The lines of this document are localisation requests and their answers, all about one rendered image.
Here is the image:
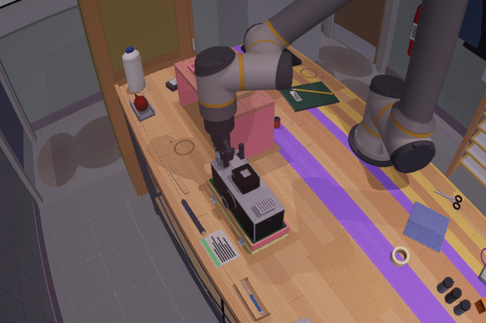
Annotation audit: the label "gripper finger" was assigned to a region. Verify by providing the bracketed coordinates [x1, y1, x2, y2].
[212, 139, 224, 168]
[222, 138, 236, 167]

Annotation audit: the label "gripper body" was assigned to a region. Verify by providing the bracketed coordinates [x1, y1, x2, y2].
[204, 118, 236, 141]

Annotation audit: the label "black viewfinder hood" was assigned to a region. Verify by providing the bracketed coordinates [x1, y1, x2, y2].
[231, 164, 261, 194]

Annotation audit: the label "green notebook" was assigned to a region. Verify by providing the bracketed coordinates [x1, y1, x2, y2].
[279, 81, 341, 113]

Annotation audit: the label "blue cloth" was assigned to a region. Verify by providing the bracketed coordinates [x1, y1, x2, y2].
[402, 201, 451, 254]

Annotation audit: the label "grey framed glass partition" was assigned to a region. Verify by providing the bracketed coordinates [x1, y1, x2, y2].
[0, 22, 44, 207]

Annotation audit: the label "white card with black bars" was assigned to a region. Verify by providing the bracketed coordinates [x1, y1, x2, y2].
[199, 229, 241, 268]

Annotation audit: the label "white bottle with blue cap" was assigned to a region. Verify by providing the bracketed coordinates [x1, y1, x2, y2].
[121, 46, 147, 94]

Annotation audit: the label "red fire extinguisher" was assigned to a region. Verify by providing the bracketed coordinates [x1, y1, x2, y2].
[406, 3, 423, 58]

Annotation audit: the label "black handled scissors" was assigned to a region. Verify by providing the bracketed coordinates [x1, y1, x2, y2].
[433, 187, 464, 211]

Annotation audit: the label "black and grey camera body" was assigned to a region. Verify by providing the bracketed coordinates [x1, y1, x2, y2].
[209, 155, 287, 244]

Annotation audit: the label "brown door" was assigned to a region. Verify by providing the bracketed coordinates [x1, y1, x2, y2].
[333, 0, 402, 74]

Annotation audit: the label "wooden ruler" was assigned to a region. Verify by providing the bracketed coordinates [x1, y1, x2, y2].
[169, 169, 190, 196]

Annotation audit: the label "long wooden tray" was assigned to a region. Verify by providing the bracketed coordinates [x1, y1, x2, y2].
[232, 276, 271, 322]

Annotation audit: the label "black film canister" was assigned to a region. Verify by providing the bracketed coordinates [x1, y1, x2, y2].
[436, 276, 456, 295]
[452, 298, 473, 317]
[444, 286, 464, 306]

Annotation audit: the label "dark hanging garment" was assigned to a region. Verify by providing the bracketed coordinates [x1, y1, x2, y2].
[458, 0, 486, 64]

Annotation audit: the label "small grey tray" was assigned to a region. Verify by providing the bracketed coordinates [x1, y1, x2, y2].
[129, 94, 156, 122]

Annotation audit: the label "blue handled screwdriver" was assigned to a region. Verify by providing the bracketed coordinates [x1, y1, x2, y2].
[241, 280, 265, 316]

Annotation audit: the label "dark blue pen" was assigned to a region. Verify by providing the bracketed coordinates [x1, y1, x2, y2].
[180, 198, 207, 236]

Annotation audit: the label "pink shelf nest box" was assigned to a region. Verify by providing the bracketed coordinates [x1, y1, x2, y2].
[174, 56, 277, 159]

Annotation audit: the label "cream tape roll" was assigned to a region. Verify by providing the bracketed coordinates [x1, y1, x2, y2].
[390, 246, 411, 268]

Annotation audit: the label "yellow pencil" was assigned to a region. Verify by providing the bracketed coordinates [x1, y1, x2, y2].
[291, 87, 335, 96]

